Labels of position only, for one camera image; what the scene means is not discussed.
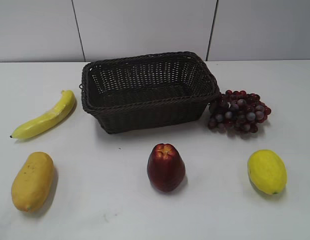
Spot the red apple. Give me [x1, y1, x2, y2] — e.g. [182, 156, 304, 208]
[146, 143, 186, 193]

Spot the dark brown wicker basket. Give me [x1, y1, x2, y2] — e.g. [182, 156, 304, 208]
[80, 51, 220, 134]

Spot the purple grape bunch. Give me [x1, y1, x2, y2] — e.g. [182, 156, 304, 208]
[207, 90, 272, 134]

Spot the yellow banana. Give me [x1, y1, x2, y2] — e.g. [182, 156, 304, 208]
[9, 90, 77, 141]

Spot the yellow lemon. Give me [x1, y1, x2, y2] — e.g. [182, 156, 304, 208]
[247, 149, 287, 195]

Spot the orange yellow mango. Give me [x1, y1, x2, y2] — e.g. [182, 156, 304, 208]
[11, 151, 55, 212]

